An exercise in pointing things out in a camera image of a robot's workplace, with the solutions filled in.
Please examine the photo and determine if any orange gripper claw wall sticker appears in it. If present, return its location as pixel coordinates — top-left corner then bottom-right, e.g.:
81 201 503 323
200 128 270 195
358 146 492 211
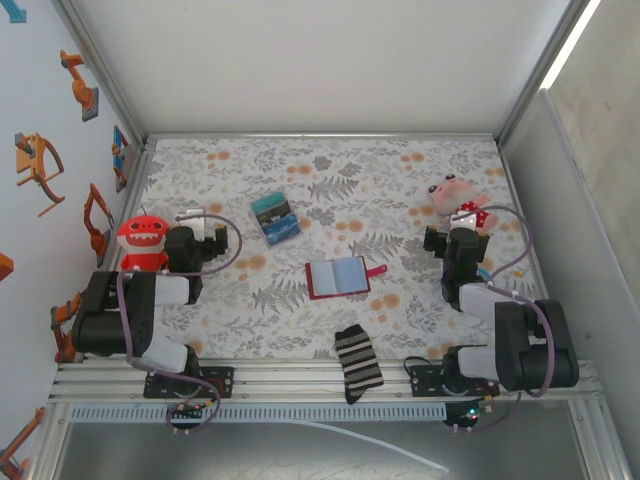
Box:
13 132 67 218

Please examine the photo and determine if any aluminium frame post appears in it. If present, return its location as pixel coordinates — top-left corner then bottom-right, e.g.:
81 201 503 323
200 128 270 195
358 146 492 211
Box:
52 0 149 146
492 0 594 146

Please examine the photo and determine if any white plastic tube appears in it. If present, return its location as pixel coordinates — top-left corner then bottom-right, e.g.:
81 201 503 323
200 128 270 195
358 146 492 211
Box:
279 418 451 474

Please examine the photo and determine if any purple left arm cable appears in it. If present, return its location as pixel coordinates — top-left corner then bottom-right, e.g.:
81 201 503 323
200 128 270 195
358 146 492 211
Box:
117 213 245 436

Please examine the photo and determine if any floral patterned table mat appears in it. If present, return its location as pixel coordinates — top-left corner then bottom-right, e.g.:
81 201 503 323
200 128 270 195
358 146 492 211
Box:
97 137 560 362

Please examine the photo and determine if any white light strip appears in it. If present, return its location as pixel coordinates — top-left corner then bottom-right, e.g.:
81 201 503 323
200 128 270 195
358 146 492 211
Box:
539 0 609 91

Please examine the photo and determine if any aluminium frame beam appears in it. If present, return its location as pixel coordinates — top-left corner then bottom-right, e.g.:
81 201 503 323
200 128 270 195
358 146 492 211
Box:
47 357 609 405

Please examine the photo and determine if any blue credit card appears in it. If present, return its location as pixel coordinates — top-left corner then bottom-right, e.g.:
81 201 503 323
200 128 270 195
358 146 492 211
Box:
264 219 303 247

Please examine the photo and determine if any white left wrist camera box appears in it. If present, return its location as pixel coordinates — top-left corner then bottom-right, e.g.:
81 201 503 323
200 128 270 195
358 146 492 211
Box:
174 209 209 241

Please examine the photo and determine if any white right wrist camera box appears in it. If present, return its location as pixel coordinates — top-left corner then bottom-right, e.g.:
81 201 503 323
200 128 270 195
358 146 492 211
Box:
447 212 482 235

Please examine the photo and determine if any pink frog plush toy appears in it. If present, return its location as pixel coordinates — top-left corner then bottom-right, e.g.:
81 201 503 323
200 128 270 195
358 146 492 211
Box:
426 172 501 235

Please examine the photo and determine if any red card holder wallet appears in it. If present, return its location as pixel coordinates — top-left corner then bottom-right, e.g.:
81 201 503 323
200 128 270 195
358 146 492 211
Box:
304 255 390 301

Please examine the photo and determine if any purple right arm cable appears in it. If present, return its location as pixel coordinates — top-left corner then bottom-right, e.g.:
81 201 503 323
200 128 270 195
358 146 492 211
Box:
452 204 556 435

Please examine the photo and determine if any white slotted cable duct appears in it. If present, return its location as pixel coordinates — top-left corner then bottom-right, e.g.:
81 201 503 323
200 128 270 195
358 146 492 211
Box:
69 403 449 422

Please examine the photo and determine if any teal credit card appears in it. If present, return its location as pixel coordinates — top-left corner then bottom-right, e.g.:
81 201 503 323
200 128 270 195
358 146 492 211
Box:
251 192 287 214

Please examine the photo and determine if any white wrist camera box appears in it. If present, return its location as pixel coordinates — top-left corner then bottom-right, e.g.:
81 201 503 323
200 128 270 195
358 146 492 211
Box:
174 209 209 241
447 212 482 235

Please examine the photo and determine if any aluminium frame leg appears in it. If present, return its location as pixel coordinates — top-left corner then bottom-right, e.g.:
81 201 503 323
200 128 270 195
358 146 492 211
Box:
32 402 74 480
567 399 634 480

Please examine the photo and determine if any blue orange machine wall sticker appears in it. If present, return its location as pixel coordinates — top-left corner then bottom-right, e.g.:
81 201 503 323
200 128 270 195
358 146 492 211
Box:
111 124 131 194

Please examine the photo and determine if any aluminium frame rail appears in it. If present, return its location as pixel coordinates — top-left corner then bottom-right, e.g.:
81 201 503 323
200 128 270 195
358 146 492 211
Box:
497 139 569 361
74 139 159 364

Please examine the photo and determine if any black beige striped sock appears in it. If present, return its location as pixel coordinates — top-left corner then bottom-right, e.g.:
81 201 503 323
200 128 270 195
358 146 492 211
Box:
333 323 385 405

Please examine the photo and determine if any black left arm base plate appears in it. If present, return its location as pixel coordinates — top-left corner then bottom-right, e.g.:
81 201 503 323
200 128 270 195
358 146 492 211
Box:
143 366 236 400

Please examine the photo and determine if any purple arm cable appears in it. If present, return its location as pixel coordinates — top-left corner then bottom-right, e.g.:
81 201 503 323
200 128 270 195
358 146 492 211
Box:
452 204 556 435
117 213 245 436

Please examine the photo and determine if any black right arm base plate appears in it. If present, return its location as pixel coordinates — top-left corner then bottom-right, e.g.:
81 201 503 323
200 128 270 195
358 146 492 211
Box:
409 362 501 399

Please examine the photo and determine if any red shark plush toy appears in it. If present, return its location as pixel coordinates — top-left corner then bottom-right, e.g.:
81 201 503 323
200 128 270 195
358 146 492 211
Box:
116 215 171 274

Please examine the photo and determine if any black VIP credit card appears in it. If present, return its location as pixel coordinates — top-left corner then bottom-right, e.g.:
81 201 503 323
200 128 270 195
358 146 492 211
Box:
254 202 295 227

